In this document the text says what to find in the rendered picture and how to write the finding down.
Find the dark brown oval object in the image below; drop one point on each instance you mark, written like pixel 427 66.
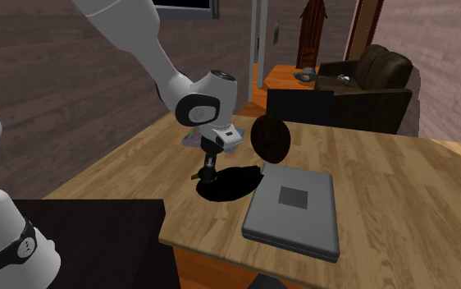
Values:
pixel 270 138

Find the dark brown armchair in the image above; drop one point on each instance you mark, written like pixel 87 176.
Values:
pixel 374 104

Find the orange side table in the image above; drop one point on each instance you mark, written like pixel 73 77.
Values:
pixel 280 78

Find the grey closed laptop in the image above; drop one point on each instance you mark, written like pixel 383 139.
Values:
pixel 294 224

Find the black wall screen grey frame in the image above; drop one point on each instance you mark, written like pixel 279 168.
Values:
pixel 182 5

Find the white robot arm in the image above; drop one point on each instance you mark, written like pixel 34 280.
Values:
pixel 142 44

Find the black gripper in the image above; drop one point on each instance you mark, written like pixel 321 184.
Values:
pixel 211 146

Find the black robot stand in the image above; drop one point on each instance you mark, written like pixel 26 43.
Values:
pixel 102 244

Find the wooden table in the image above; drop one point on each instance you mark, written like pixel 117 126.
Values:
pixel 394 188

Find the tall brown wooden clock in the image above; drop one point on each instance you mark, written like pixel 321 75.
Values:
pixel 311 36

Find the colourful flat book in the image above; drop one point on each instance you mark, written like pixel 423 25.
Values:
pixel 191 139

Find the grey door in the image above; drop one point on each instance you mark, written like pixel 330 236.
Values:
pixel 260 44

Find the small black yellow-tipped object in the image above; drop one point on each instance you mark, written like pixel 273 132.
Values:
pixel 195 176

